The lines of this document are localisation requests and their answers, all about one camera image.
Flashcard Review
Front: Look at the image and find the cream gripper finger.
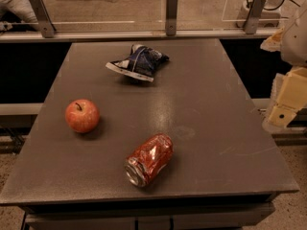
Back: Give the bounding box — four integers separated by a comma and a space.
260, 28, 284, 52
267, 67, 307, 128

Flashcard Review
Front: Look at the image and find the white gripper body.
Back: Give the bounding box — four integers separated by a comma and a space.
281, 3, 307, 66

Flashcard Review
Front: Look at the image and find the blue chip bag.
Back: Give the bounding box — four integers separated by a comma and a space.
106, 44, 169, 82

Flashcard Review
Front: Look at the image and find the red apple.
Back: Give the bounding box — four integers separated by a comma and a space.
65, 99, 100, 133

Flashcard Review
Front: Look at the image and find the crushed red soda can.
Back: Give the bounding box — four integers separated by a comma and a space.
125, 133, 174, 187

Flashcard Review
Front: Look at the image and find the grey table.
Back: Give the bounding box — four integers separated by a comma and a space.
1, 39, 298, 230

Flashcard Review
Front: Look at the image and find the person in grey clothes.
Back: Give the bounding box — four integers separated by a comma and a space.
0, 0, 39, 31

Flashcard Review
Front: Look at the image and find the white device with cable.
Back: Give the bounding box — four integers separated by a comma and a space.
235, 0, 297, 29

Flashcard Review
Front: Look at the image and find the right metal rail bracket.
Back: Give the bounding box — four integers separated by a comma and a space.
243, 0, 267, 35

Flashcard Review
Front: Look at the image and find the metal rail bracket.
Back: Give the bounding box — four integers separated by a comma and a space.
165, 0, 178, 36
29, 0, 56, 38
243, 0, 267, 35

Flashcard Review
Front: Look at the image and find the middle metal rail bracket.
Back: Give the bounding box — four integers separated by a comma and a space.
165, 0, 178, 36

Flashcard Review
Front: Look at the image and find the left metal rail bracket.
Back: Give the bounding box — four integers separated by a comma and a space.
29, 0, 56, 38

